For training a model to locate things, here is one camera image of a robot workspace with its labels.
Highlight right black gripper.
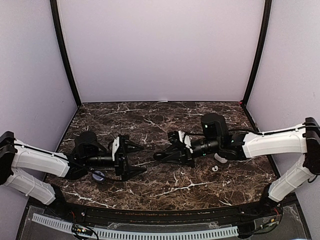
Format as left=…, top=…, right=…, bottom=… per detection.
left=161, top=137, right=222, bottom=169

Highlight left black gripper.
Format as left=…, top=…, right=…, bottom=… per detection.
left=83, top=139, right=147, bottom=181

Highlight black earbud charging case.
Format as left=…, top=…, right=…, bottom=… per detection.
left=153, top=152, right=166, bottom=161

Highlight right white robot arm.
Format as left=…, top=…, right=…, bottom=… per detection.
left=153, top=113, right=320, bottom=217

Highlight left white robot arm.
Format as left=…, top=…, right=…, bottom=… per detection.
left=0, top=131, right=146, bottom=218

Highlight purple charging case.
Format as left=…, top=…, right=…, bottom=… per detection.
left=92, top=171, right=105, bottom=183

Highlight white charging case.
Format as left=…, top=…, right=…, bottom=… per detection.
left=214, top=153, right=228, bottom=164

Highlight white earbud near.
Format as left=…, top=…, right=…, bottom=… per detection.
left=212, top=165, right=219, bottom=172

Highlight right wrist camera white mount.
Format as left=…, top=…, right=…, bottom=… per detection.
left=167, top=130, right=194, bottom=154

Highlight white slotted cable duct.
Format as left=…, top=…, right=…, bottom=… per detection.
left=31, top=213, right=239, bottom=240

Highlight left black frame post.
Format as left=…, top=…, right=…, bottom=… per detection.
left=49, top=0, right=82, bottom=108

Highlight black frame post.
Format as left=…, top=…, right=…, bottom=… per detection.
left=49, top=0, right=82, bottom=108
left=241, top=0, right=272, bottom=106

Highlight right black frame post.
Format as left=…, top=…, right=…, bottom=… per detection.
left=241, top=0, right=272, bottom=106

